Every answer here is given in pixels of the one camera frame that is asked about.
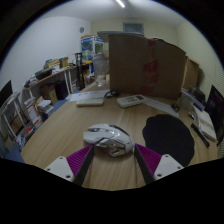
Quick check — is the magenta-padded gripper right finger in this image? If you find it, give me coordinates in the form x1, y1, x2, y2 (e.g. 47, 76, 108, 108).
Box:
133, 143, 185, 185

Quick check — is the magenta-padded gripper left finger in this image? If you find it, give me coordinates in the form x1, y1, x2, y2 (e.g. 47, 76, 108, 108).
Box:
44, 144, 95, 187

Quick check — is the white and grey computer mouse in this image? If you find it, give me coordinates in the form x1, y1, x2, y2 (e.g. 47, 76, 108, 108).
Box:
83, 123, 136, 158

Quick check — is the black mouse pad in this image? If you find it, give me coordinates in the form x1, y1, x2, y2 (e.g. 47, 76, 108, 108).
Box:
142, 113, 196, 168

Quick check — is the long white paper strip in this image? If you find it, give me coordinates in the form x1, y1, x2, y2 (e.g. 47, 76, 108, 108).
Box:
144, 97, 179, 118

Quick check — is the black pen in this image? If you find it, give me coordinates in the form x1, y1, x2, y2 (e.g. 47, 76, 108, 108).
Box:
190, 123, 211, 148

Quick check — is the flat white device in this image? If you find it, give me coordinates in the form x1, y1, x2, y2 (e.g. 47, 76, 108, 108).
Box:
75, 97, 105, 107

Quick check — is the white remote control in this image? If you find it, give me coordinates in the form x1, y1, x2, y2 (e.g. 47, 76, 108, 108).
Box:
116, 94, 147, 109

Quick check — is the white open book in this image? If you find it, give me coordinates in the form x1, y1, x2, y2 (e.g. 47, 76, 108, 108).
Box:
193, 106, 218, 143

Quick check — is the white paper sheet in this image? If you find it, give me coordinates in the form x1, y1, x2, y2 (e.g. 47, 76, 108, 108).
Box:
69, 89, 111, 102

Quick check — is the white shelf unit with books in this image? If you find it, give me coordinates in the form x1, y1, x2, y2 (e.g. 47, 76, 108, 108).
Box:
0, 91, 54, 151

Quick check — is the blue book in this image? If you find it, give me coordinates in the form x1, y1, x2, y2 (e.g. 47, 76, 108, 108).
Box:
181, 88, 206, 112

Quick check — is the black bin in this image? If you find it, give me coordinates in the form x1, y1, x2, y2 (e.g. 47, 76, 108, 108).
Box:
54, 79, 70, 100

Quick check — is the brown carton under desk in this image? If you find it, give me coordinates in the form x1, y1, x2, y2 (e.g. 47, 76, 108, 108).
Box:
39, 83, 59, 105

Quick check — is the black computer monitor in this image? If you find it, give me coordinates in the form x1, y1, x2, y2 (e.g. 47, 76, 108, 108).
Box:
204, 84, 224, 146

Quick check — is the dark backpack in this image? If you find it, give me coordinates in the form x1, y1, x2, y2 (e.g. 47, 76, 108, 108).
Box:
190, 85, 207, 105

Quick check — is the black tall stand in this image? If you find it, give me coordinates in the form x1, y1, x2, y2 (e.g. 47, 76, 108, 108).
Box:
75, 52, 84, 90

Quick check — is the clear glass jar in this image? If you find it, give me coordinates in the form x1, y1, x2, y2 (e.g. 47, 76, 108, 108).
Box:
92, 53, 109, 88

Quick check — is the large brown cardboard box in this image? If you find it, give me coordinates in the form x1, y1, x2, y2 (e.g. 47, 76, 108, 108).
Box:
108, 33, 187, 100

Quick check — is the small brown cardboard box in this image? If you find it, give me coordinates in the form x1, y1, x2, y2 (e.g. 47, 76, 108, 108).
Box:
181, 56, 201, 91

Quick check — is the black screen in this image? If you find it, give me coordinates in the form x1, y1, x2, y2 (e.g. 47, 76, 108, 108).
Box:
0, 79, 14, 108

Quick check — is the blue and white printed box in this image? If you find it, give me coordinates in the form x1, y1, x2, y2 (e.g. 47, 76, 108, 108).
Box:
80, 34, 104, 63

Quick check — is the grey window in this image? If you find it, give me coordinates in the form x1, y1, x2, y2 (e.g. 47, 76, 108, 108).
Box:
122, 21, 145, 35

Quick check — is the ceiling tube light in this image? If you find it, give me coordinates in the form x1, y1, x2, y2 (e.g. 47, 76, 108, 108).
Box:
114, 0, 126, 9

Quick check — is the black coiled cable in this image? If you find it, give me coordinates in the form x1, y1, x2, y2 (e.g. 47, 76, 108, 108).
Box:
103, 89, 120, 99

